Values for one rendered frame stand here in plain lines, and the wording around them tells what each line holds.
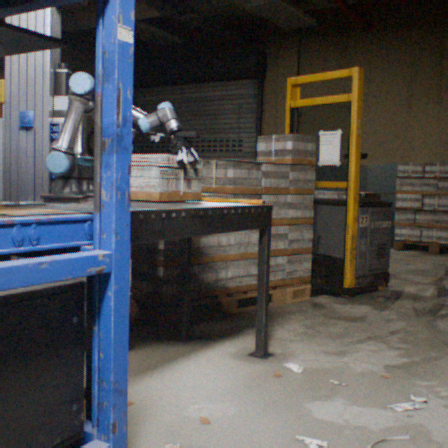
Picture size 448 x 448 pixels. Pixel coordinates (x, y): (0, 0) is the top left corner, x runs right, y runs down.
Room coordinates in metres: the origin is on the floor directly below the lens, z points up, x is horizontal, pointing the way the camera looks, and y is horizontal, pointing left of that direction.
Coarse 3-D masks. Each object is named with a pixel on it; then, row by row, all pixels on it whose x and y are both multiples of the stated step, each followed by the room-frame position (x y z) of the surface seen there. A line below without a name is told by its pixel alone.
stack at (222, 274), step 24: (288, 216) 4.16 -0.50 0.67; (168, 240) 3.42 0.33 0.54; (192, 240) 3.55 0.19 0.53; (216, 240) 3.68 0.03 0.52; (240, 240) 3.83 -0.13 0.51; (144, 264) 3.56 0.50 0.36; (192, 264) 3.60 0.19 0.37; (216, 264) 3.69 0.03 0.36; (240, 264) 3.84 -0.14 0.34; (144, 288) 3.55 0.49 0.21; (168, 288) 3.43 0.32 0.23; (192, 288) 3.56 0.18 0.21; (216, 288) 3.70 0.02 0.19; (144, 312) 3.54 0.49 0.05; (168, 312) 3.43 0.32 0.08; (192, 312) 3.73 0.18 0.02; (216, 312) 3.72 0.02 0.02
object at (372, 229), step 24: (336, 216) 4.68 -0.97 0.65; (360, 216) 4.52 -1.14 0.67; (384, 216) 4.76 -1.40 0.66; (312, 240) 4.86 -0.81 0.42; (336, 240) 4.67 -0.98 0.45; (360, 240) 4.53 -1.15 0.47; (384, 240) 4.77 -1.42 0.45; (360, 264) 4.54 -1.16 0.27; (384, 264) 4.78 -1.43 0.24; (360, 288) 4.57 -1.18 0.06
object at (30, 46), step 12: (0, 24) 1.47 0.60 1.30; (12, 24) 1.50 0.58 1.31; (0, 36) 1.56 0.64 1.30; (12, 36) 1.56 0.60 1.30; (24, 36) 1.56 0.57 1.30; (36, 36) 1.57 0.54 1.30; (48, 36) 1.60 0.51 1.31; (0, 48) 1.71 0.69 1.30; (12, 48) 1.70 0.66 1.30; (24, 48) 1.70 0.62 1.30; (36, 48) 1.70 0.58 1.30; (48, 48) 1.69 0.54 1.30
